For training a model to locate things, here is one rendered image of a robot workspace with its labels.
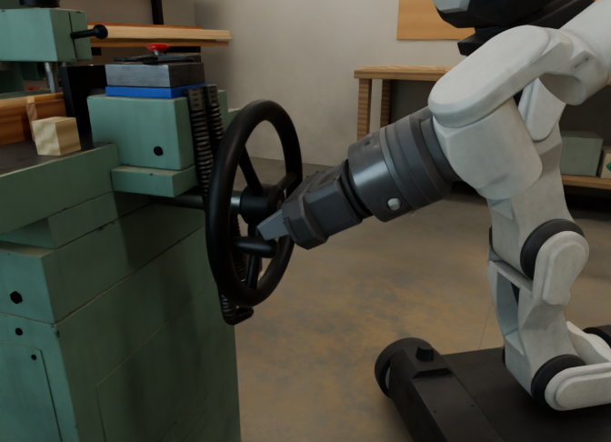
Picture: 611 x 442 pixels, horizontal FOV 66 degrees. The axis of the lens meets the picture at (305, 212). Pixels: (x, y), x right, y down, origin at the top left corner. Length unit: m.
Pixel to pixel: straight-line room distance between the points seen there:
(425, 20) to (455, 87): 3.38
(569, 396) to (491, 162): 0.90
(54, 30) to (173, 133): 0.24
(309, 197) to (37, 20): 0.48
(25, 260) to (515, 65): 0.54
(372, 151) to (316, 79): 3.68
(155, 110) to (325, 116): 3.53
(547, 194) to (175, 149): 0.72
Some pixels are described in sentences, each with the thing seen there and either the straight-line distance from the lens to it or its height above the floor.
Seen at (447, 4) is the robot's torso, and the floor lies 1.09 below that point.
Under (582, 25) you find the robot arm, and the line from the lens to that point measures 0.49.
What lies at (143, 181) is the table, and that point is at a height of 0.86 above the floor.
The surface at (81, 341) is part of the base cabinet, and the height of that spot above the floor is 0.67.
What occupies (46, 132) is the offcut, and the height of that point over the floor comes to 0.93.
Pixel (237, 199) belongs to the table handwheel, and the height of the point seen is 0.82.
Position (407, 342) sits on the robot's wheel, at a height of 0.20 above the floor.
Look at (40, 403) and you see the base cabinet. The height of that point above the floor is 0.58.
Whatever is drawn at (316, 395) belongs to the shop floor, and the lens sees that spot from 1.56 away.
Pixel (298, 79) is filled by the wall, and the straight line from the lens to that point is 4.20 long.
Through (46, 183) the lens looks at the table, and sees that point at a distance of 0.60.
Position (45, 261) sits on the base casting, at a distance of 0.61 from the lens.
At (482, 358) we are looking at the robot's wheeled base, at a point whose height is 0.17.
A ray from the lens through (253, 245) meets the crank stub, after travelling 0.55.
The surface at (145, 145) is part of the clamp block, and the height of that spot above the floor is 0.90.
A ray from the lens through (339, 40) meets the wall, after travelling 4.03.
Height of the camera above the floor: 1.03
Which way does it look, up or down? 20 degrees down
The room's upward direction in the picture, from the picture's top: straight up
